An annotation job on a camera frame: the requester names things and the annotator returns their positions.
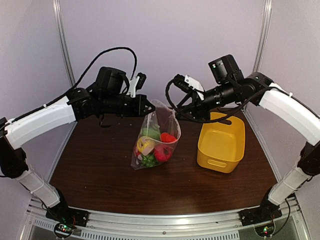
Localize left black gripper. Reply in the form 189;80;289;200
100;92;156;117

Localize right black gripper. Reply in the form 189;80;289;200
175;79;238;123

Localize green toy apple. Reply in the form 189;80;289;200
140;127;161;141

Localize clear zip top bag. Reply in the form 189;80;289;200
131;99;181;170

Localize red toy pepper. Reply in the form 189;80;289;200
160;132;177;143

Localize yellow toy lemon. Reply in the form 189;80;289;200
136;136;155;156

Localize red toy apple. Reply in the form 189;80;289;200
154;145;172;163

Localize green toy grapes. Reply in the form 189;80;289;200
141;154;158;168

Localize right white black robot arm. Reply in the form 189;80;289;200
171;54;320;225

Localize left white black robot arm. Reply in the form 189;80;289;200
0;67;155;223

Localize yellow plastic basket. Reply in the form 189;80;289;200
196;116;246;174

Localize right black camera cable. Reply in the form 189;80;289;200
165;77;271;124

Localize black camera cable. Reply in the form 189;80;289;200
42;46;138;108
165;77;271;124

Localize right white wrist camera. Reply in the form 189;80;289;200
173;74;205;93

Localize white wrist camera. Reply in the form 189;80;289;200
126;72;147;98
173;74;205;93

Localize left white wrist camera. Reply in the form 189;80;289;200
126;72;147;98

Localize left black camera cable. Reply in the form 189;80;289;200
42;46;138;108

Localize right aluminium frame post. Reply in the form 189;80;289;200
252;0;273;72

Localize aluminium frame post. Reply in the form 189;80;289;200
252;0;273;72
52;0;76;87

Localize aluminium front rail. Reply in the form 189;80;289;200
18;200;311;240

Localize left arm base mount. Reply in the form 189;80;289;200
45;189;89;227

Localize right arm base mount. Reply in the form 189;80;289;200
238;189;282;226

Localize left aluminium frame post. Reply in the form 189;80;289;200
52;0;76;87

